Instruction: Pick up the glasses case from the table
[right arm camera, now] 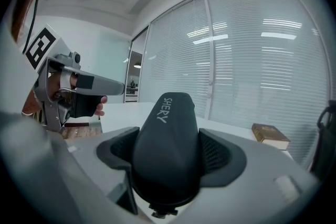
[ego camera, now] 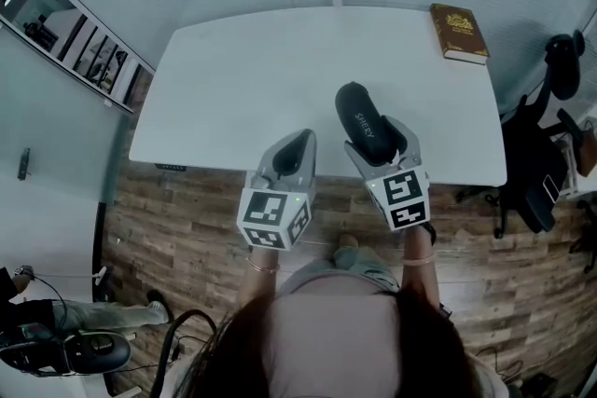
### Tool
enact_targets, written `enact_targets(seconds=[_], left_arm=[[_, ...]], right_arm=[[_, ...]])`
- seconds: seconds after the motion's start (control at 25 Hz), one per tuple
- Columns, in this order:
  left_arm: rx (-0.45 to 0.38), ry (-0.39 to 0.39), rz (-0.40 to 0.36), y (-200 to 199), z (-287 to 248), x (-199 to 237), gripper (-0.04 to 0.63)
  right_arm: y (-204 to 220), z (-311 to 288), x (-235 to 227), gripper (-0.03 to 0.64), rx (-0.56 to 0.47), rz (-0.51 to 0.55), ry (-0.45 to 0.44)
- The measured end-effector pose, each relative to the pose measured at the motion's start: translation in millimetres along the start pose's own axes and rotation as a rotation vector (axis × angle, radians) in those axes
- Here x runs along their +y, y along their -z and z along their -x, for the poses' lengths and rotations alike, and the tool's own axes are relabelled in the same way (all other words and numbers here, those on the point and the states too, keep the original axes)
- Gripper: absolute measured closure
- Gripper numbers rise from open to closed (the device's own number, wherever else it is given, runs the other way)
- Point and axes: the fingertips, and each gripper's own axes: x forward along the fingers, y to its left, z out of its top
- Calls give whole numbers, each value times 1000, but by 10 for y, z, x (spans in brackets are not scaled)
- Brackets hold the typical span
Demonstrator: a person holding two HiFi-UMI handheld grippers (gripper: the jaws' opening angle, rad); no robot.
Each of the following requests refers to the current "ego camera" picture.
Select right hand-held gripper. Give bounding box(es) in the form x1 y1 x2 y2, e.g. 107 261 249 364
342 114 431 233

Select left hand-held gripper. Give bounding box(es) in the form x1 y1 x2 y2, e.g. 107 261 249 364
235 128 319 253

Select black zippered case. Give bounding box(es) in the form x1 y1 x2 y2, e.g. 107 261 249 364
334 81 400 167

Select person's left forearm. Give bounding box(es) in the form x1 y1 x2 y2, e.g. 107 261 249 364
238 246 281 318

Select person's right forearm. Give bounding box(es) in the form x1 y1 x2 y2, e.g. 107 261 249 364
399 226 442 309

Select thin gold bangle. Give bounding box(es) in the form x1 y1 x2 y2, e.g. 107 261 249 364
244 255 281 275

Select pale pink bangle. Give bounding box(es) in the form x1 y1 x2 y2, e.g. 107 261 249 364
400 252 437 268

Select person's grey jeans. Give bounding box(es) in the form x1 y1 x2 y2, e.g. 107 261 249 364
279 244 400 295

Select black office chair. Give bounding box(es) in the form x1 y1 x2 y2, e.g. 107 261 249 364
484 30 587 239

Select brown hardcover book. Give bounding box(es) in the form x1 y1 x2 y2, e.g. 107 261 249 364
429 3 491 66

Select smartphone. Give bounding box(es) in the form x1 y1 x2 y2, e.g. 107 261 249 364
541 174 561 204

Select person's light shirt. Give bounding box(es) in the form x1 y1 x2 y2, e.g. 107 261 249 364
268 272 509 398

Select white side table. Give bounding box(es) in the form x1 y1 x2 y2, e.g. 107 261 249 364
554 116 597 201

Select brown bag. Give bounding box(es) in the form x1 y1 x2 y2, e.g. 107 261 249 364
576 118 597 178

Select black metal railing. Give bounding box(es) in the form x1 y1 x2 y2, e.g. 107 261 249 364
22 13 141 103

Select black swivel chair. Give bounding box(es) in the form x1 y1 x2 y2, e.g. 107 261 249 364
566 199 597 276

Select thin black floor cable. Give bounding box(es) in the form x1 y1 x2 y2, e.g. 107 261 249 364
130 330 215 374

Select thick black hose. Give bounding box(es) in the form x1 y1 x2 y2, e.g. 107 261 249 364
151 309 220 398

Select black door handle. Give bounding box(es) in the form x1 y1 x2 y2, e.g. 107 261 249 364
17 147 32 182

